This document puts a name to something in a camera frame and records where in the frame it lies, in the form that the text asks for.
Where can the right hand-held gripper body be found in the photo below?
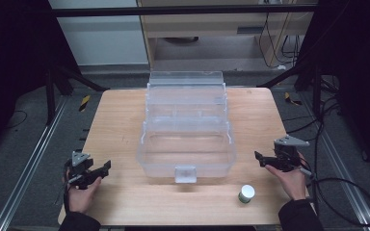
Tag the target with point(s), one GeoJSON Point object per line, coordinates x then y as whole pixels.
{"type": "Point", "coordinates": [285, 154]}

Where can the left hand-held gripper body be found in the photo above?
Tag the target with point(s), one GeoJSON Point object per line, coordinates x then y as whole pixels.
{"type": "Point", "coordinates": [79, 169]}

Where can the small white-lidded green jar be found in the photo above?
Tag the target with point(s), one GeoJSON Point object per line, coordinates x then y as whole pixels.
{"type": "Point", "coordinates": [246, 193]}

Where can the clear plastic storage box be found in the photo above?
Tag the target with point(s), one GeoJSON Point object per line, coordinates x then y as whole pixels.
{"type": "Point", "coordinates": [186, 128]}

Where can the person's left hand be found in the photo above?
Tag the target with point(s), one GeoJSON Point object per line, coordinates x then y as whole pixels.
{"type": "Point", "coordinates": [82, 195]}

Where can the person's right hand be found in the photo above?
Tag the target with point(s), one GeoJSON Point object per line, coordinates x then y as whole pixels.
{"type": "Point", "coordinates": [288, 181]}

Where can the yellow black striped tape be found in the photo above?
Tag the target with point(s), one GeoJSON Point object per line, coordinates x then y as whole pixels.
{"type": "Point", "coordinates": [84, 103]}
{"type": "Point", "coordinates": [291, 99]}

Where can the black metal stand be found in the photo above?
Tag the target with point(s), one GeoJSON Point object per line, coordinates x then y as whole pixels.
{"type": "Point", "coordinates": [61, 93]}
{"type": "Point", "coordinates": [305, 86]}

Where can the wooden cabinet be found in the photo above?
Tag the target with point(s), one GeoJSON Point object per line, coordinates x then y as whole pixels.
{"type": "Point", "coordinates": [224, 32]}

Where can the white cabinet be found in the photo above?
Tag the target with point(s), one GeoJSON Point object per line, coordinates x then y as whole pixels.
{"type": "Point", "coordinates": [99, 35]}

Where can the black crossbar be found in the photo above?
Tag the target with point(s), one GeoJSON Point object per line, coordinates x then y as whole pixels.
{"type": "Point", "coordinates": [179, 11]}

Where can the aluminium rail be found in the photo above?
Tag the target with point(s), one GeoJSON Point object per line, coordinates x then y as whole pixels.
{"type": "Point", "coordinates": [29, 163]}
{"type": "Point", "coordinates": [343, 179]}

